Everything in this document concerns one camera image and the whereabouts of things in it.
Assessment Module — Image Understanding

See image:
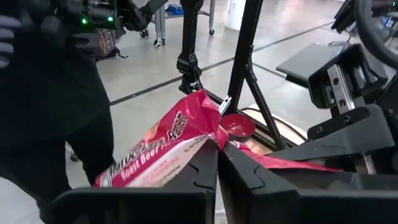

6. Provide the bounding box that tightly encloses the metal rolling cart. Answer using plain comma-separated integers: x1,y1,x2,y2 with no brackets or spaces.
139,0,217,48

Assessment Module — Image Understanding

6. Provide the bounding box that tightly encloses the red bowl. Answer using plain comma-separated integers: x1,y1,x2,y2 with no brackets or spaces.
220,113,256,138

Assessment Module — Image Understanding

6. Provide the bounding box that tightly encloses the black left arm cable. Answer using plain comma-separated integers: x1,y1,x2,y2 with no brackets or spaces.
354,0,398,70

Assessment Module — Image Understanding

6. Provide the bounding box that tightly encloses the white cylinder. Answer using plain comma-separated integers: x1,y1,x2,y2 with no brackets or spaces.
224,0,247,31

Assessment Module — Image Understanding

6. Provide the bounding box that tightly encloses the person's hand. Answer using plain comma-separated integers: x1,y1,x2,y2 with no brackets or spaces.
0,14,22,69

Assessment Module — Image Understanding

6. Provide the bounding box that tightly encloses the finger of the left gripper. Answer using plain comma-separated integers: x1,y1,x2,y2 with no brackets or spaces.
270,104,396,162
308,43,389,108

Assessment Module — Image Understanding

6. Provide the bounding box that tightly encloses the person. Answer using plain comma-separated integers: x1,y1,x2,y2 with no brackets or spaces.
0,0,116,224

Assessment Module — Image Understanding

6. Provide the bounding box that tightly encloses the dark side desk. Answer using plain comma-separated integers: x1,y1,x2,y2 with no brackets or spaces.
275,42,343,88

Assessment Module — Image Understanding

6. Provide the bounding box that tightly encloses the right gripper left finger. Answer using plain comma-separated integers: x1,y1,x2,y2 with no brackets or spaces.
52,139,218,224

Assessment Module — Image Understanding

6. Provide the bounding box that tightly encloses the red roast beef ramen pack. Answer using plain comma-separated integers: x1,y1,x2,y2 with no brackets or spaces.
95,89,343,189

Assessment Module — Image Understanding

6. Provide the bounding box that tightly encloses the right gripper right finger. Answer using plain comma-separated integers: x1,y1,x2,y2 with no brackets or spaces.
217,142,398,224

